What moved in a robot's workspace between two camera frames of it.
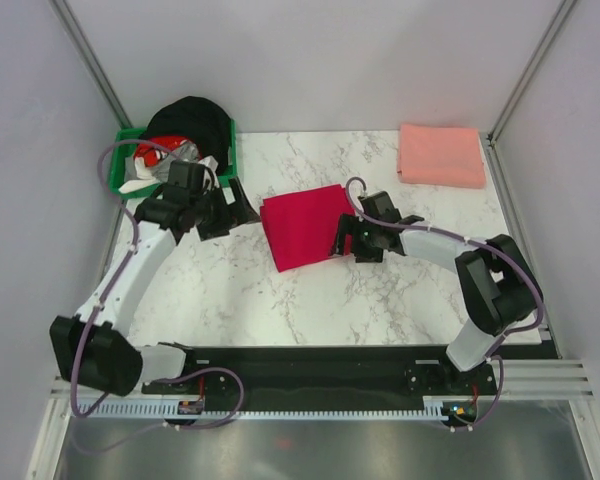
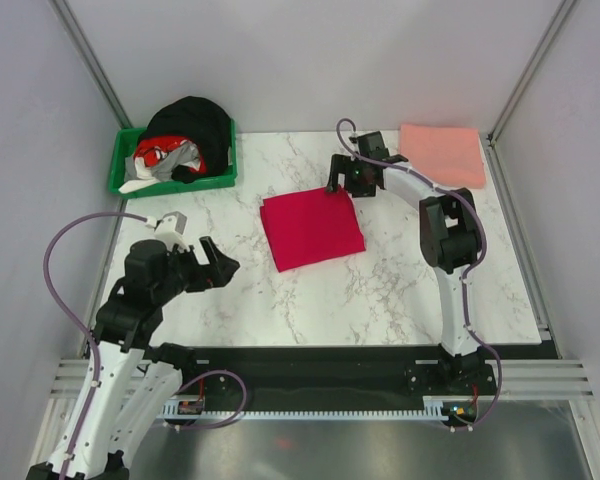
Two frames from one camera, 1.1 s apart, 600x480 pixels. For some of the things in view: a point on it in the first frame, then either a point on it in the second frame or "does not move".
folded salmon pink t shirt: (438, 155) does not move
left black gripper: (242, 212) → (219, 270)
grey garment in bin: (185, 152) does not move
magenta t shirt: (302, 226) does not move
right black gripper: (351, 225) → (340, 165)
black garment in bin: (200, 120) does not move
